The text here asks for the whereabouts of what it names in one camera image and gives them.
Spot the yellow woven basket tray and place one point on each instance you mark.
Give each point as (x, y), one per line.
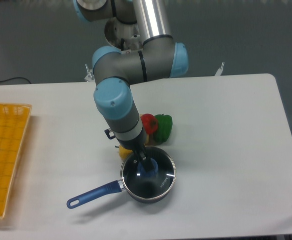
(14, 118)

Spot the red bell pepper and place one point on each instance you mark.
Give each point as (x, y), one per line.
(150, 123)

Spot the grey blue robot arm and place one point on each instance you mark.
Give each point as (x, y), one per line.
(113, 96)

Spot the yellow bell pepper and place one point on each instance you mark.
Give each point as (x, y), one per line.
(123, 152)

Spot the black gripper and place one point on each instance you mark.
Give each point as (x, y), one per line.
(135, 140)

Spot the blue handled saucepan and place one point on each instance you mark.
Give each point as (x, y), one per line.
(109, 188)

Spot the green bell pepper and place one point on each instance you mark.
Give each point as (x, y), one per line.
(165, 124)

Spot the glass lid with blue knob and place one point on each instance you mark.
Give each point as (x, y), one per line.
(149, 186)

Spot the beige bread piece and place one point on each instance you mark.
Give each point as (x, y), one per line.
(147, 141)

